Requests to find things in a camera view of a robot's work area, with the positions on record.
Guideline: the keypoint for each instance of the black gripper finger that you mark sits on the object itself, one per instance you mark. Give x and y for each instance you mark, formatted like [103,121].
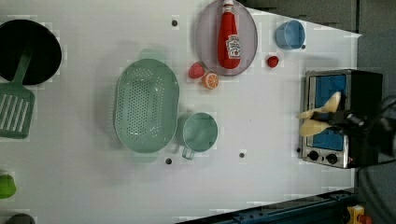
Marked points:
[321,116]

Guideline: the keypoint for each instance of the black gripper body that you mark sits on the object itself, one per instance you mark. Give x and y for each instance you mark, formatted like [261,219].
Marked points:
[348,123]

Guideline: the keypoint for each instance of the peeled yellow toy banana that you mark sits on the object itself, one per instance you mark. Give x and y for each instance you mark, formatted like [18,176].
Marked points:
[310,126]

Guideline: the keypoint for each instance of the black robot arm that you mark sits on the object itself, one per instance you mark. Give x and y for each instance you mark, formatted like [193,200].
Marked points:
[368,140]

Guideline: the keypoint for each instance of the blue mug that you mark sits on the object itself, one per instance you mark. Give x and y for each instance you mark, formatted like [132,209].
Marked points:
[290,35]

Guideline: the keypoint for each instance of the green mug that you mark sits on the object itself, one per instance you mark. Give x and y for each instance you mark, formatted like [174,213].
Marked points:
[199,132]

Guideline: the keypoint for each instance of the toaster oven with blue door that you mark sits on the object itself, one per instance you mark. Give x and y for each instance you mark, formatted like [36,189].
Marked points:
[360,91]

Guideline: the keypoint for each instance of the small red toy strawberry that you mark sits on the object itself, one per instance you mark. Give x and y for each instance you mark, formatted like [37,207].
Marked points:
[272,61]

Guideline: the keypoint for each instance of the yellow red object at corner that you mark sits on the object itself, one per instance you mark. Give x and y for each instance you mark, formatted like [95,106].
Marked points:
[358,216]

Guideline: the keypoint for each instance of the red ketchup bottle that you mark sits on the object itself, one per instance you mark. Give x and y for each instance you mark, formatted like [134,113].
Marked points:
[229,50]

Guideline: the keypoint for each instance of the orange slice toy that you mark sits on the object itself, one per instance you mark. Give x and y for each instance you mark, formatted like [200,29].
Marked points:
[210,81]

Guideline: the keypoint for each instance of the pink toy strawberry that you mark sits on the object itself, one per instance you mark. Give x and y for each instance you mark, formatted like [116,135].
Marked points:
[196,71]

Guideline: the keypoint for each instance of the grey oval plate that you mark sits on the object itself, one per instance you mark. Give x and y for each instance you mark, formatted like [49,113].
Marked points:
[207,32]

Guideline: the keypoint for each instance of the green perforated colander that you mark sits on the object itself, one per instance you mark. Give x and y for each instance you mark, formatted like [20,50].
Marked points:
[146,106]

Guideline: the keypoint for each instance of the green slotted spatula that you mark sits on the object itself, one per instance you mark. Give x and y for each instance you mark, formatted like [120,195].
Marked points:
[17,103]

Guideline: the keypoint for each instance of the black round pan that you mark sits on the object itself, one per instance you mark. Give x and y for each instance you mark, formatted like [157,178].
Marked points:
[47,55]

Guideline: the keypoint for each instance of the grey object at edge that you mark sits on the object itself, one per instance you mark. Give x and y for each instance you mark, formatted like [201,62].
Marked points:
[21,219]

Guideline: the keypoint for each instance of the lime green cup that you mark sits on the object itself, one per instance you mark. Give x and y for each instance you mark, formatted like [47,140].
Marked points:
[7,186]

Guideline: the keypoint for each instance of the blue metal table frame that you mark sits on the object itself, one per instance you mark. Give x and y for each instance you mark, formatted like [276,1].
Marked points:
[326,208]

